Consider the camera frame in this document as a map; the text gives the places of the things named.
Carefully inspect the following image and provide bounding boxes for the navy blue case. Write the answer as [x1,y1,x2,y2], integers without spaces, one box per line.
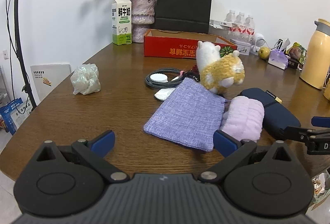
[240,88,301,140]

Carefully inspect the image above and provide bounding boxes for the lilac towel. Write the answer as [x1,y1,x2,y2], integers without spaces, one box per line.
[220,95,265,142]

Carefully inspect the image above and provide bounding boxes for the purple woven pouch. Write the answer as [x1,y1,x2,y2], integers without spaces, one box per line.
[143,78,226,152]

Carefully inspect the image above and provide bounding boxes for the iridescent plastic wrap ball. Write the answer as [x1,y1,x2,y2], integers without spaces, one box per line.
[71,64,101,95]

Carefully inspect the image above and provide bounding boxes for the alpaca plush white yellow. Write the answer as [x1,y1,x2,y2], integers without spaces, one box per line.
[196,41,245,95]

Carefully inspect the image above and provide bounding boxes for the white tissue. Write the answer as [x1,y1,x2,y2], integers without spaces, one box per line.
[154,88,175,102]

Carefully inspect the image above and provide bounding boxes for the braided black cable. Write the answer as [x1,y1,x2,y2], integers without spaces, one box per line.
[145,67,202,90]

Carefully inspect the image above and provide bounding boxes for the white ridged jar lid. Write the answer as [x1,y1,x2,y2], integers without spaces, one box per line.
[150,73,168,83]

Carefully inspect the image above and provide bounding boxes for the yellow thermos jug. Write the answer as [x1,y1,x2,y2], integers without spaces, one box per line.
[300,18,330,89]

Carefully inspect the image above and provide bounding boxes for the snack packet colourful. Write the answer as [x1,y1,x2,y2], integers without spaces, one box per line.
[285,42,307,70]

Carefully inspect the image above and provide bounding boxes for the small purple box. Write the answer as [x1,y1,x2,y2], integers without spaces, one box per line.
[268,49,288,70]

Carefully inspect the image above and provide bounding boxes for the blue white package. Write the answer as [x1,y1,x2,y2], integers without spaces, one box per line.
[1,98,32,135]

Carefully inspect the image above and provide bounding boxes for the green apple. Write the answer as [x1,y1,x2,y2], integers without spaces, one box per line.
[258,46,271,60]

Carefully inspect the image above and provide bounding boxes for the white round device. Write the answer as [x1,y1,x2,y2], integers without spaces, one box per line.
[251,33,266,47]

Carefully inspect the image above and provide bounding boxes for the black light stand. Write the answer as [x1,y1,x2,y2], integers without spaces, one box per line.
[5,0,37,111]

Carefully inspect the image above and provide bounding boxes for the silver tin box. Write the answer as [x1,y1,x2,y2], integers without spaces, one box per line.
[230,39,251,56]

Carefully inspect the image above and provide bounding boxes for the water bottle right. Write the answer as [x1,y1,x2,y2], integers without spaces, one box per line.
[243,14,255,42]

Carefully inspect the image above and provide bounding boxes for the water bottle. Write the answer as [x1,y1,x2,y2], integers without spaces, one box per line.
[233,12,246,40]
[243,14,255,42]
[224,9,236,35]

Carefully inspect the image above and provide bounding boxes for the water bottle middle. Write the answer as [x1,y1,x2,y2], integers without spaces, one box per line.
[233,12,246,40]

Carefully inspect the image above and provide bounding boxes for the water bottle left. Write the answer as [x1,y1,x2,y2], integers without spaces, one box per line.
[224,9,236,35]

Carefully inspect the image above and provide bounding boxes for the white flat carton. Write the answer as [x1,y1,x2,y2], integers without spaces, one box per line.
[209,20,238,29]

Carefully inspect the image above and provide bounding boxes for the red cardboard box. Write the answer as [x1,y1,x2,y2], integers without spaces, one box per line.
[143,29,237,59]

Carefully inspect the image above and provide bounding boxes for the black paper bag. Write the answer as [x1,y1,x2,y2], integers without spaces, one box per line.
[153,0,212,33]

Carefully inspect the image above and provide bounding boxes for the milk carton white green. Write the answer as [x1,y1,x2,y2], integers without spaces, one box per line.
[111,0,132,45]

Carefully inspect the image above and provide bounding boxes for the purple textured vase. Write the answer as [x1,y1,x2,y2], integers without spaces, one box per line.
[130,0,156,43]

